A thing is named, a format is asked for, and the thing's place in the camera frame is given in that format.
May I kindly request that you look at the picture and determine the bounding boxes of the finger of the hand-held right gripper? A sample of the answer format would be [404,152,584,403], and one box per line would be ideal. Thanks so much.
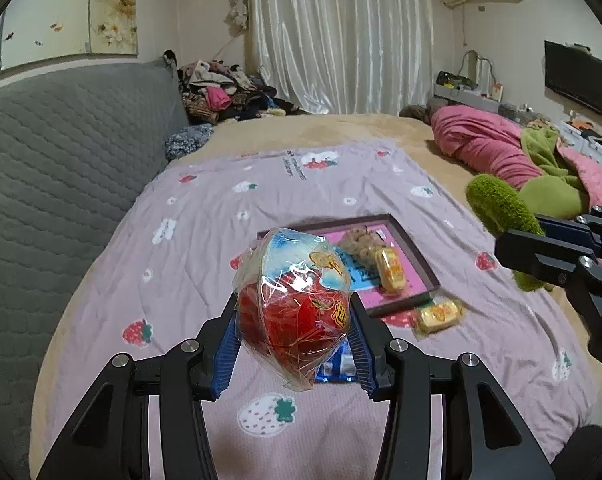
[495,230,602,376]
[535,204,602,272]

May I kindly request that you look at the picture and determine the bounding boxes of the beige bed sheet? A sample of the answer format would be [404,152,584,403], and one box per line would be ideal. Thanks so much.
[28,112,602,461]

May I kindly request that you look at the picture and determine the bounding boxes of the pile of clothes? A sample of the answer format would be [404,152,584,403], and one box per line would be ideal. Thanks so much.
[178,59,307,126]

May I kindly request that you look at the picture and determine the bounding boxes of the blue patterned cloth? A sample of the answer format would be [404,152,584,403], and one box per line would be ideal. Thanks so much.
[163,124,214,161]

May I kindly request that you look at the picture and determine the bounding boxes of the blue snack packet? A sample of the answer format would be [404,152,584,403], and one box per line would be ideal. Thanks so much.
[315,337,359,383]

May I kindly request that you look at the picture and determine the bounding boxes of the black and yellow bag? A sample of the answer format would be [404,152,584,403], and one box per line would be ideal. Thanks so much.
[435,71,474,88]

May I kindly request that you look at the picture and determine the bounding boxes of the green fuzzy toy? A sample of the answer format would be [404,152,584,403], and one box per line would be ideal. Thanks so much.
[466,174,556,292]

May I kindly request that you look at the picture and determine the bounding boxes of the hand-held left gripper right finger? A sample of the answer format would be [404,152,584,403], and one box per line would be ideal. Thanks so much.
[348,294,556,480]

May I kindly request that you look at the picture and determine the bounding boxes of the brown cloth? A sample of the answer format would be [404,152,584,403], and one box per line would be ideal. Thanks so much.
[398,102,437,125]

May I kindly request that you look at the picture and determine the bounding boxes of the dark shallow box tray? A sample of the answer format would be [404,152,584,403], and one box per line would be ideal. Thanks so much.
[256,213,440,318]

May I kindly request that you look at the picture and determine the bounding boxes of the yellow snack packet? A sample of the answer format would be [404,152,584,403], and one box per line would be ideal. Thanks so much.
[373,247,407,293]
[415,297,466,336]

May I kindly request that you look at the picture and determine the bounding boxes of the red toy egg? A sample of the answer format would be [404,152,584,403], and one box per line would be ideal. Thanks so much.
[236,227,354,392]

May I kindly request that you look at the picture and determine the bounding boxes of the grey quilted headboard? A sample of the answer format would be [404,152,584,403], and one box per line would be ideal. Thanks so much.
[0,57,189,461]

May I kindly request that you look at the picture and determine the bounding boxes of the fish and flower wall poster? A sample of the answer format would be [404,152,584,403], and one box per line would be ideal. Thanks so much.
[0,0,141,81]

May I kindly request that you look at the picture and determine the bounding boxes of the grey low cabinet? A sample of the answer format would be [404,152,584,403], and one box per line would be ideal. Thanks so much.
[433,84,502,111]

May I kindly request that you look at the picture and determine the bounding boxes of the pink quilt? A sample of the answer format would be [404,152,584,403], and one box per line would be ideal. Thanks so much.
[430,106,602,206]

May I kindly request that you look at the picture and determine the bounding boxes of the brown plush toy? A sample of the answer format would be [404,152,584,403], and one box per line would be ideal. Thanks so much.
[337,227,387,268]

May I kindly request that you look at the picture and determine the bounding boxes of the pink strawberry print blanket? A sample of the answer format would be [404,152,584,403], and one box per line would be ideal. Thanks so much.
[28,140,602,480]

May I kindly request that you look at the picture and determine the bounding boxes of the white storage box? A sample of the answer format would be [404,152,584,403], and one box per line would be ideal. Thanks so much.
[561,120,602,161]

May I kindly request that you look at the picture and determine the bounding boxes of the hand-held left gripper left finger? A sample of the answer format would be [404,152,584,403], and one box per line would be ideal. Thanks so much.
[35,292,242,480]

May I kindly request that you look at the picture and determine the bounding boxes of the black television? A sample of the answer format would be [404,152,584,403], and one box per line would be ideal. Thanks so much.
[544,40,602,117]

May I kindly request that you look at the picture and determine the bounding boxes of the green fleece blanket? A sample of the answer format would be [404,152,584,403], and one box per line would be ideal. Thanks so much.
[518,125,594,221]

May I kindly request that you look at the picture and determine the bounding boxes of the pink book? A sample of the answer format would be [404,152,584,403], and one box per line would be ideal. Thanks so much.
[311,230,427,311]

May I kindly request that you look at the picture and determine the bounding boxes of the curtain tassel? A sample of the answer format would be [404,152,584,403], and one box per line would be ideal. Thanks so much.
[224,0,249,36]

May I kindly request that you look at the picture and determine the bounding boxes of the white curtain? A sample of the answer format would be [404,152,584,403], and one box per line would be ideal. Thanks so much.
[246,0,434,116]

